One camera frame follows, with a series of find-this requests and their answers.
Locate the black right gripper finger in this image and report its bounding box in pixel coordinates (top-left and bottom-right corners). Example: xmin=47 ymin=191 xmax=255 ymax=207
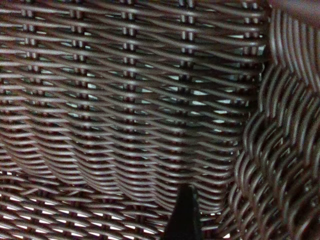
xmin=163 ymin=184 xmax=204 ymax=240

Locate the dark brown wicker basket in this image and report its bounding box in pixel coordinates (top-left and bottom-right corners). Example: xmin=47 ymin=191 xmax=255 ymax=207
xmin=0 ymin=0 xmax=320 ymax=240

